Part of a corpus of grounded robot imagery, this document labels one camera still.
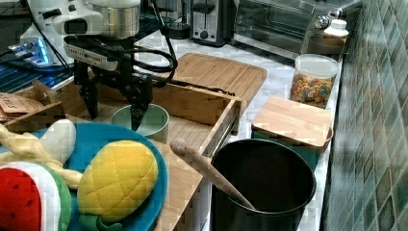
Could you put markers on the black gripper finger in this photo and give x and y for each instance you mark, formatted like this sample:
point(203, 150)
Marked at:
point(139, 106)
point(88, 92)

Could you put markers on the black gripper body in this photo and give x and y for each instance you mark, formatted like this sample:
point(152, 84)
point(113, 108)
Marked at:
point(107, 60)

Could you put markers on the light green cup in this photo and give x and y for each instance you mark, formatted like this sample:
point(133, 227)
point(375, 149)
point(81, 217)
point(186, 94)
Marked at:
point(154, 124)

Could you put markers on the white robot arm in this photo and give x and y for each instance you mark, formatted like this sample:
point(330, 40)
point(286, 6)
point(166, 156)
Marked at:
point(53, 20)

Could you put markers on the teal plate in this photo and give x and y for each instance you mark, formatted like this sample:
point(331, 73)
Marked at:
point(80, 177)

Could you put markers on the small wooden tray box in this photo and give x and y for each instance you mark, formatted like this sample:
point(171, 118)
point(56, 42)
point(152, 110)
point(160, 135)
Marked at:
point(52, 109)

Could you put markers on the wooden spoon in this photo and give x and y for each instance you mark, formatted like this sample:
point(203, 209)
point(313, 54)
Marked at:
point(202, 166)

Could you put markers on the plush white garlic toy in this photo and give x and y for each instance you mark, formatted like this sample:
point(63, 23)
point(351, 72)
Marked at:
point(52, 149)

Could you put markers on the yellow plush pineapple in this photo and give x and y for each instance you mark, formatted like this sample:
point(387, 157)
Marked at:
point(116, 182)

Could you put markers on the brown paper packets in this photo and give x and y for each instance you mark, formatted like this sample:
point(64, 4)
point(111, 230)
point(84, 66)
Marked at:
point(13, 106)

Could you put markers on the wooden cutting board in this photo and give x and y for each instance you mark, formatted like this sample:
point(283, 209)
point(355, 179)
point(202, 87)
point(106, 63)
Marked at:
point(244, 80)

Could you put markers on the black two-slot toaster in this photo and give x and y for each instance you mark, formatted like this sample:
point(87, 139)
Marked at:
point(212, 21)

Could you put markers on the plush watermelon slice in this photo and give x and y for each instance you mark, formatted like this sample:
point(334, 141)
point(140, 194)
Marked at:
point(33, 198)

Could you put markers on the black utensil holder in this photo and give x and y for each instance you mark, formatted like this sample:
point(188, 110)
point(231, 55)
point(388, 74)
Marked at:
point(273, 178)

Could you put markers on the stainless toaster oven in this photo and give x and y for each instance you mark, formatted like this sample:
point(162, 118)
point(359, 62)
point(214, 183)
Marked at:
point(290, 28)

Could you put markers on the teal canister with wooden lid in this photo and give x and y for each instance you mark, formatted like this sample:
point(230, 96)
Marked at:
point(305, 129)

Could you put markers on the clear cereal jar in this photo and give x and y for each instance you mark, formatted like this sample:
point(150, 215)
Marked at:
point(313, 79)

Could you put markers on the white lidded bottle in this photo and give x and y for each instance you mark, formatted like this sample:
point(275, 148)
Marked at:
point(336, 29)

